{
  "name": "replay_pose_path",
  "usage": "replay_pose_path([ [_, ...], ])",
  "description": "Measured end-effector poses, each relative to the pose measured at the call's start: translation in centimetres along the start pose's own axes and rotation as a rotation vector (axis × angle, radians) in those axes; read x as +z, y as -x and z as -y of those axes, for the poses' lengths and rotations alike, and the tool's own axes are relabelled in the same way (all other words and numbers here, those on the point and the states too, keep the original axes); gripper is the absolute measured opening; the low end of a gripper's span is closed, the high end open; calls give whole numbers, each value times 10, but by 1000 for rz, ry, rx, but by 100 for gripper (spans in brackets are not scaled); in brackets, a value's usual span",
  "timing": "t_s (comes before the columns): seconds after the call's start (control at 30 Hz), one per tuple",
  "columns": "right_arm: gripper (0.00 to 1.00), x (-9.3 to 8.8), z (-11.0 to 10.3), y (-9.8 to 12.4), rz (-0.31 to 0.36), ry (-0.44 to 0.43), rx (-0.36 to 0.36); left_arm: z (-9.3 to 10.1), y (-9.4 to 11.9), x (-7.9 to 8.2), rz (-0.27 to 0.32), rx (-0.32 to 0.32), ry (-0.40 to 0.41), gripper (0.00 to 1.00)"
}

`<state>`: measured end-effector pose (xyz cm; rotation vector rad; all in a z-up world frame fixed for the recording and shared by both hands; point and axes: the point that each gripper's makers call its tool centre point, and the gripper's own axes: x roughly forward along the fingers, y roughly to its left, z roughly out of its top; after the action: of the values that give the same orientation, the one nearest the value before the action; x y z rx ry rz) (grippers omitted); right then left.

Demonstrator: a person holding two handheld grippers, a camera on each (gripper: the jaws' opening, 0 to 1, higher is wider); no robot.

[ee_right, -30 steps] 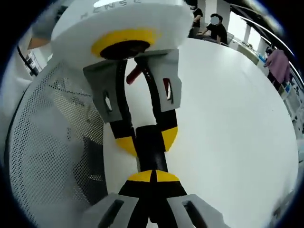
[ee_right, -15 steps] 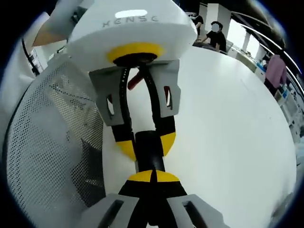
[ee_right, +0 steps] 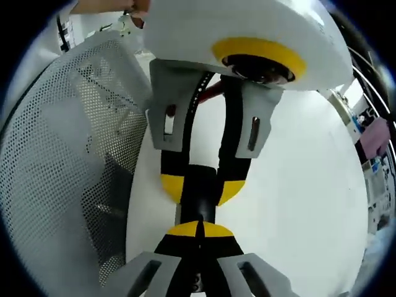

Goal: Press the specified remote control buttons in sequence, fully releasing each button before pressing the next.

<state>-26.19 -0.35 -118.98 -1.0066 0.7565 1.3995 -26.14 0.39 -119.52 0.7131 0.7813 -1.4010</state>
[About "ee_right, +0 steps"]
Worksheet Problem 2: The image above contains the black remote control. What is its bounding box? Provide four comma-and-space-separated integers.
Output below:
181, 165, 217, 225

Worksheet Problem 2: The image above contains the person's left hand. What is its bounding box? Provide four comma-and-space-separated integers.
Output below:
123, 0, 152, 29

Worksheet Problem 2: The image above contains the red cable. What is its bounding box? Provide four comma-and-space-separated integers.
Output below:
197, 80, 224, 105

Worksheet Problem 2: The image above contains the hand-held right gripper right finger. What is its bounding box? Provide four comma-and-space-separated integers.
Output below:
200, 221, 299, 297

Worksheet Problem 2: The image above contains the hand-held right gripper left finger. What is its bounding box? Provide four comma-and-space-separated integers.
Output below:
103, 221, 202, 297

